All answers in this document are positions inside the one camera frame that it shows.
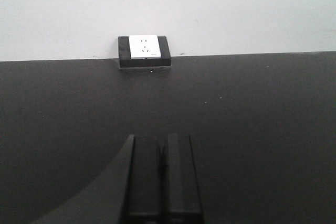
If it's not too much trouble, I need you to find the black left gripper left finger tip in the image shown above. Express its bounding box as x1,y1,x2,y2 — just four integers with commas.
128,136,161,223

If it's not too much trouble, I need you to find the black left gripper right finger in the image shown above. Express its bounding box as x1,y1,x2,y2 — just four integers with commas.
162,133,203,223

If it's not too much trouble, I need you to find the black white power socket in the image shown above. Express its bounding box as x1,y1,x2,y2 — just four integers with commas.
118,35,171,68

